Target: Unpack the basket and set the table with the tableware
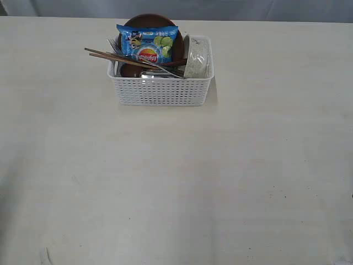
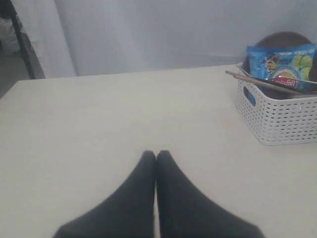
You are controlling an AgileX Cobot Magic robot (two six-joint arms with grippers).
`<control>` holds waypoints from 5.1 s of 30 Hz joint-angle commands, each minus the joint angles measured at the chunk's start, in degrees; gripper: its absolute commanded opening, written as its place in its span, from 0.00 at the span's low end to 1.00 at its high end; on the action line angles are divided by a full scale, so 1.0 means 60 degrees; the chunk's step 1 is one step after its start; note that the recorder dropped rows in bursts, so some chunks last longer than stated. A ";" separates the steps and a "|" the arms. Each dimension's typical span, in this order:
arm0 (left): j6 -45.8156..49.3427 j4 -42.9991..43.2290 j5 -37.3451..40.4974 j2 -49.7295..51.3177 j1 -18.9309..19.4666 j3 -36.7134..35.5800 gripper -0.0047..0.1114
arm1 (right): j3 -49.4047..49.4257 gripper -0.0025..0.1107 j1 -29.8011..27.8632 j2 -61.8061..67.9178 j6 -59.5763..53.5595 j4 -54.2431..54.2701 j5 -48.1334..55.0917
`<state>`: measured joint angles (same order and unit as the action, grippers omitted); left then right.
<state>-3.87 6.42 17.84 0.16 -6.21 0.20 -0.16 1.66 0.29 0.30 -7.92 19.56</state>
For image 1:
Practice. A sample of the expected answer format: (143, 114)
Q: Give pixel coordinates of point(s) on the silver table knife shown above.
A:
(150, 74)

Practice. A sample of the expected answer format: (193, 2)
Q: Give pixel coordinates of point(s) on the white speckled ceramic bowl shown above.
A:
(197, 52)

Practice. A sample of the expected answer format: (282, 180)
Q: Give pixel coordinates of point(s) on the dark brown wooden spoon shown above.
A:
(171, 68)

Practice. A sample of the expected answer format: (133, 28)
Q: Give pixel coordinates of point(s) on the wooden chopstick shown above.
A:
(114, 59)
(109, 54)

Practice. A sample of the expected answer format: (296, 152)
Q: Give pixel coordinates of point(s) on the silver metal fork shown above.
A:
(115, 47)

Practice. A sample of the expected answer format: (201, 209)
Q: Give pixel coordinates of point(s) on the white perforated plastic basket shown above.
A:
(165, 91)

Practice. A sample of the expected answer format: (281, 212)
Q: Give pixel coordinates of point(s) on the silver foil packet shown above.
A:
(131, 71)

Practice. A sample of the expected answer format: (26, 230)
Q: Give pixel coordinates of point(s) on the blue potato chips bag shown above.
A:
(152, 44)

